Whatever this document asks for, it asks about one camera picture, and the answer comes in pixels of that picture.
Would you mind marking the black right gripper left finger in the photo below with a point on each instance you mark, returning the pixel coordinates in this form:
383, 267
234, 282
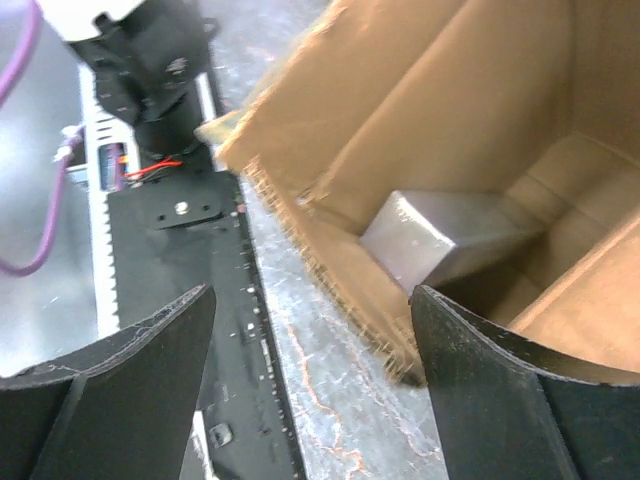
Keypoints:
119, 408

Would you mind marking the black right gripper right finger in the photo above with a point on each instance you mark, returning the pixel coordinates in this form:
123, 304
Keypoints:
507, 407

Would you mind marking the brown cardboard express box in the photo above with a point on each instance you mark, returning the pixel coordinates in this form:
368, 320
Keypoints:
536, 100

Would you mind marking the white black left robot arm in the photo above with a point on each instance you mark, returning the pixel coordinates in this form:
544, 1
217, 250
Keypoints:
146, 56

